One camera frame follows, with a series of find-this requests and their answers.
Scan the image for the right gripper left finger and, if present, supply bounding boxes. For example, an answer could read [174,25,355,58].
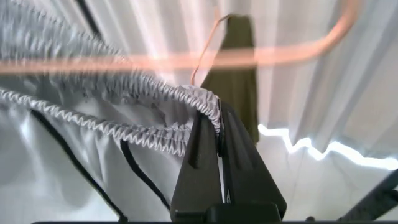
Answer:
[170,110,224,222]

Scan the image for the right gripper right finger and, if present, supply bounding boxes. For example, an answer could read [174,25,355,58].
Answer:
[219,99,287,219]

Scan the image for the green printed shirt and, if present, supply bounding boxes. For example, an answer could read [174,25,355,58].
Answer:
[200,14,261,146]

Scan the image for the pale grey shorts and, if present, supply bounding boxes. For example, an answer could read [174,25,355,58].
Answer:
[0,0,222,222]

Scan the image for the pink clothes hanger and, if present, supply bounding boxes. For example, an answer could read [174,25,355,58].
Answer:
[190,12,233,86]
[0,0,362,76]

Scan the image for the black clothes rack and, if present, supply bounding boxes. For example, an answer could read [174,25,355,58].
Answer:
[75,0,398,222]

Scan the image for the white curtain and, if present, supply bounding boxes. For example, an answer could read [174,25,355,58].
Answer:
[30,0,398,170]

